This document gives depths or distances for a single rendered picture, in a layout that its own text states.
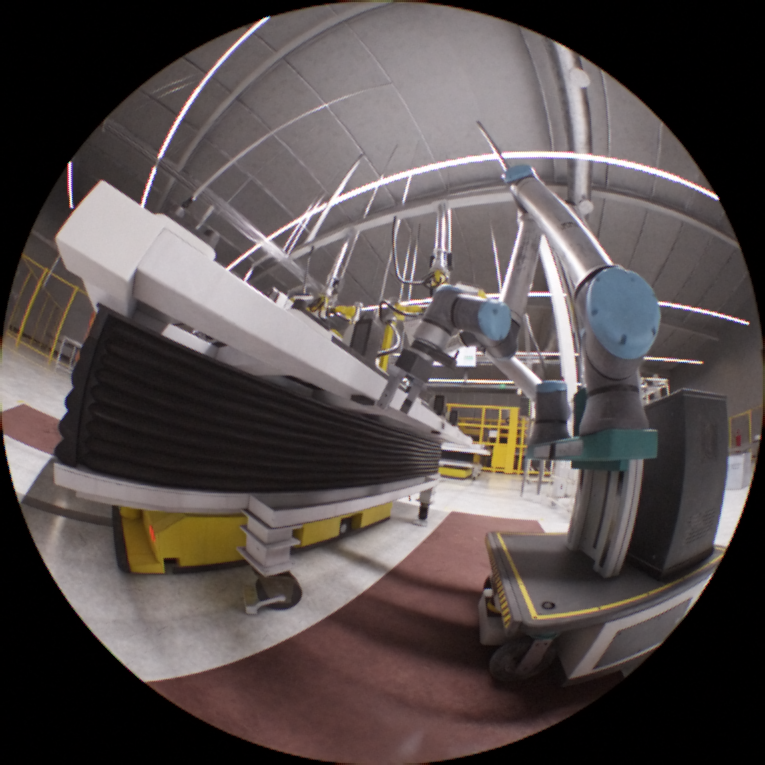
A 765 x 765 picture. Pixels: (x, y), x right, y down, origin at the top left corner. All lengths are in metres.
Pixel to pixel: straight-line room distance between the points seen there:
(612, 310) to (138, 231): 0.66
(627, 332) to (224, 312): 0.59
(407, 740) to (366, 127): 10.58
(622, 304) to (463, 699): 0.91
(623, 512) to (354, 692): 0.81
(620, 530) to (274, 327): 0.93
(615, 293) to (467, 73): 9.50
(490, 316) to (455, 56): 9.54
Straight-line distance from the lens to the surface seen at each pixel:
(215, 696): 0.73
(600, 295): 0.46
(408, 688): 0.79
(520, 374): 1.30
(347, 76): 9.87
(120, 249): 0.34
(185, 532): 0.93
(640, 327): 0.45
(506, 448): 11.20
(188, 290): 0.34
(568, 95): 7.73
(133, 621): 0.88
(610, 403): 0.59
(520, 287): 0.74
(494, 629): 0.85
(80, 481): 0.67
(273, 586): 0.86
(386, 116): 9.80
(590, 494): 1.02
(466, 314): 0.56
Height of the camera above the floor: 0.66
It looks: 15 degrees up
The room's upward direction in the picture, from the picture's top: 10 degrees clockwise
